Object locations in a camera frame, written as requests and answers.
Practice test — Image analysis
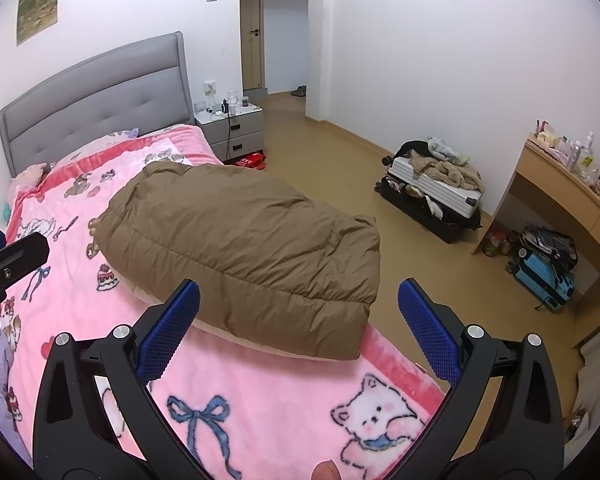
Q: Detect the wooden desk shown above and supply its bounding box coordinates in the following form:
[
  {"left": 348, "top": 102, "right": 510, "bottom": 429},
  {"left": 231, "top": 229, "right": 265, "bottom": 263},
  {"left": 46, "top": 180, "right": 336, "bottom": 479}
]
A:
[{"left": 471, "top": 132, "right": 600, "bottom": 351}]

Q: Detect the white suitcase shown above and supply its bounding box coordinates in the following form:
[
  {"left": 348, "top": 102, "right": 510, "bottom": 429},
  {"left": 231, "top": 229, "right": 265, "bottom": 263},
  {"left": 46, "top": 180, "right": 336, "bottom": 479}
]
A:
[{"left": 387, "top": 155, "right": 483, "bottom": 208}]

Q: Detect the brown puffer jacket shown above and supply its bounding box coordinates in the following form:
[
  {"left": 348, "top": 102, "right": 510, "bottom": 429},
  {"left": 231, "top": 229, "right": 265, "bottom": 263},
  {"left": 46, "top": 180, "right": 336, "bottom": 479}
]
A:
[{"left": 94, "top": 160, "right": 382, "bottom": 361}]

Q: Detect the grey nightstand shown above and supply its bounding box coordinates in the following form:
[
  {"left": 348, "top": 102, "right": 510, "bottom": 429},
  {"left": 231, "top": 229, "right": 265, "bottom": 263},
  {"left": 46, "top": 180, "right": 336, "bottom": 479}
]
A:
[{"left": 194, "top": 105, "right": 266, "bottom": 161}]

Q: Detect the grey white cloth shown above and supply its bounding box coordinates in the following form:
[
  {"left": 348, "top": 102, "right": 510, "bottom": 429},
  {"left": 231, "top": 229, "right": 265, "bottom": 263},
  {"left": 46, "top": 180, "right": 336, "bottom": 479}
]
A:
[{"left": 426, "top": 136, "right": 471, "bottom": 166}]

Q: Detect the pink plush toy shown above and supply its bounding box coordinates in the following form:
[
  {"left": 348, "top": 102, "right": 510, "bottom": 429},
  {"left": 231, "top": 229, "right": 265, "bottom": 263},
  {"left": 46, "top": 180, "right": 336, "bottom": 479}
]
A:
[{"left": 7, "top": 162, "right": 51, "bottom": 201}]

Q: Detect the blue suitcase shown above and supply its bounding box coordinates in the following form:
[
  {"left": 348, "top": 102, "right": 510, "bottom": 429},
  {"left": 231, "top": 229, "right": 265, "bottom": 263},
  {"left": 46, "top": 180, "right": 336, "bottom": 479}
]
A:
[{"left": 511, "top": 250, "right": 576, "bottom": 311}]

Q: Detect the wooden door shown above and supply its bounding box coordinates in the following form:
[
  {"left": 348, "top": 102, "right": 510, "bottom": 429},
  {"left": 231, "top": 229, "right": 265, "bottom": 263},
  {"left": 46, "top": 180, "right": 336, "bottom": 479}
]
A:
[{"left": 240, "top": 0, "right": 266, "bottom": 92}]

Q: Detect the tan fuzzy garment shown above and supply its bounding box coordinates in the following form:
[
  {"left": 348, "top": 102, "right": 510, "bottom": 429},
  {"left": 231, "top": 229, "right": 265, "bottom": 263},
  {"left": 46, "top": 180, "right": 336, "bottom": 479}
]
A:
[{"left": 409, "top": 154, "right": 481, "bottom": 191}]

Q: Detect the row of toiletry bottles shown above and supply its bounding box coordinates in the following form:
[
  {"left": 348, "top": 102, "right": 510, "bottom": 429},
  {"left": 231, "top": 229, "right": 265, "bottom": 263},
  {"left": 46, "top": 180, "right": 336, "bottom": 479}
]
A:
[{"left": 532, "top": 120, "right": 600, "bottom": 201}]

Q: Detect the person's right hand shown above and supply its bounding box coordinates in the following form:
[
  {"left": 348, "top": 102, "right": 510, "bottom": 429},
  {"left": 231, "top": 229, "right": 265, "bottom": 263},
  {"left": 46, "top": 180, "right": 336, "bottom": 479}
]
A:
[{"left": 311, "top": 460, "right": 342, "bottom": 480}]

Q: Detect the black grey bag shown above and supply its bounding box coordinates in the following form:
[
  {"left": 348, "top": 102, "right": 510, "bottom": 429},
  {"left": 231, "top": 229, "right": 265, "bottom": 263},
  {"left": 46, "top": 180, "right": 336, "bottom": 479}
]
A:
[{"left": 517, "top": 225, "right": 579, "bottom": 276}]

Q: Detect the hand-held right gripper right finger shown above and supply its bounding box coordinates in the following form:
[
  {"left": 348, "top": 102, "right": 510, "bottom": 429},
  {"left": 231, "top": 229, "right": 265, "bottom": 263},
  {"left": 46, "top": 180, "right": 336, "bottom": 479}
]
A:
[{"left": 395, "top": 278, "right": 565, "bottom": 480}]

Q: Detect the black open suitcase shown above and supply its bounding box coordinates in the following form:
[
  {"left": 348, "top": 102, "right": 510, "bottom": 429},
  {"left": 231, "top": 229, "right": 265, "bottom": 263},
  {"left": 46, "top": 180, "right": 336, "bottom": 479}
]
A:
[{"left": 377, "top": 175, "right": 481, "bottom": 245}]

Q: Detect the green wall poster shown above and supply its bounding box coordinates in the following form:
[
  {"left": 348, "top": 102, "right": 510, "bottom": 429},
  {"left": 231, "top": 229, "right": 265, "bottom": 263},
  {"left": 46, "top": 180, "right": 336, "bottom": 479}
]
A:
[{"left": 16, "top": 0, "right": 62, "bottom": 46}]

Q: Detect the grey upholstered headboard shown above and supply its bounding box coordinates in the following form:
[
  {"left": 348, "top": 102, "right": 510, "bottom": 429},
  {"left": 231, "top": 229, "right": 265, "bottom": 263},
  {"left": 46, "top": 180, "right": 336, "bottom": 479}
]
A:
[{"left": 0, "top": 31, "right": 191, "bottom": 178}]

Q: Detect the beige cloth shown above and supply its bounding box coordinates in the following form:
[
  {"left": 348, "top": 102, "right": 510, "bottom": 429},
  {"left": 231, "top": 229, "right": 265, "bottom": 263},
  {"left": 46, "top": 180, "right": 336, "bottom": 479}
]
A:
[{"left": 562, "top": 325, "right": 600, "bottom": 446}]

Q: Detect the pink printed blanket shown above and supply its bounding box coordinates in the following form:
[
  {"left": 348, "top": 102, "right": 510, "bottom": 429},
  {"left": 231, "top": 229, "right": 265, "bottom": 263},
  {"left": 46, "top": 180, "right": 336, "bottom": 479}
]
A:
[{"left": 0, "top": 125, "right": 448, "bottom": 480}]

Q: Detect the black garment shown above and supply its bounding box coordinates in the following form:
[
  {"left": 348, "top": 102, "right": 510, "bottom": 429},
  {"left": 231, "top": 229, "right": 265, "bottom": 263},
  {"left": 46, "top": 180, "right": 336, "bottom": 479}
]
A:
[{"left": 392, "top": 140, "right": 433, "bottom": 161}]

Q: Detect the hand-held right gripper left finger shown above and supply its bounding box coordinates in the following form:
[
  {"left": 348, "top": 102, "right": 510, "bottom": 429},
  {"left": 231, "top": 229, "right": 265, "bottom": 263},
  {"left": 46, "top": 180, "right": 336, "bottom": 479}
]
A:
[{"left": 31, "top": 279, "right": 216, "bottom": 480}]

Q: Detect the red bag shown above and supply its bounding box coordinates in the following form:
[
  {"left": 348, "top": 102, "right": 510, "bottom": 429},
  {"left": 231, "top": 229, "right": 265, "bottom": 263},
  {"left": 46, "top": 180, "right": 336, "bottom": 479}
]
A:
[{"left": 234, "top": 152, "right": 268, "bottom": 170}]

